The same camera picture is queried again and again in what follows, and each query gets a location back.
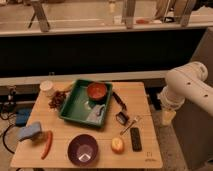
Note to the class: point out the black remote control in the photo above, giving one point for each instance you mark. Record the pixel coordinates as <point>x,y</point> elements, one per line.
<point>135,139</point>

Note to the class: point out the red chili pepper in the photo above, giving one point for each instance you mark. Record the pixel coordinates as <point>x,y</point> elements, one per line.
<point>47,145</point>

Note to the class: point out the black brush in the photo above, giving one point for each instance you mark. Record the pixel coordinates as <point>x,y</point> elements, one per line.
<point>121,116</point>

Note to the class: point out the metal fork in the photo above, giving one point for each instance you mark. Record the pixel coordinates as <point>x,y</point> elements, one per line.
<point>135,120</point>

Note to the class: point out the purple bowl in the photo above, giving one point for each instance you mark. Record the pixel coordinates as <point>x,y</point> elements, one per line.
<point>83,150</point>

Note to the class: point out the red bowl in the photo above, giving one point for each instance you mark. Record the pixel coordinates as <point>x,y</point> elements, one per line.
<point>96,91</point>

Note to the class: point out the blue box beside table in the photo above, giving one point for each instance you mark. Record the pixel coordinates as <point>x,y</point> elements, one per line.
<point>22,116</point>

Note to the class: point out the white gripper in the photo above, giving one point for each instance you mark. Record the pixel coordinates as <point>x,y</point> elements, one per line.
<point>167,116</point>

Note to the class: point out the dark red grapes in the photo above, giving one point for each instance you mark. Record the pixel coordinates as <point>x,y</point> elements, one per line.
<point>57,99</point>

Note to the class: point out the white cup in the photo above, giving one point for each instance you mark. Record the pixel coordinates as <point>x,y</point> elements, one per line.
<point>47,88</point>

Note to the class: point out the green plastic tray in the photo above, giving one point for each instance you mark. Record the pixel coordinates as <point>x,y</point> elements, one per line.
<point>78,105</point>

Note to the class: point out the yellow apple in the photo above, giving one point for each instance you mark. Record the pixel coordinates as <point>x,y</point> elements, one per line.
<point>117,145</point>

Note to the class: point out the blue cloth in tray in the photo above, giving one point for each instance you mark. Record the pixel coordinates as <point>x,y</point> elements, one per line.
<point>95,116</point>

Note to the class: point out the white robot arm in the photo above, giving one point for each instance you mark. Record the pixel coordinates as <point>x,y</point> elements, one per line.
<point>185,82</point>

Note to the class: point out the blue sponge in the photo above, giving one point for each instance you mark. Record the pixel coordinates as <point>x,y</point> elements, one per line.
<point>30,131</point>

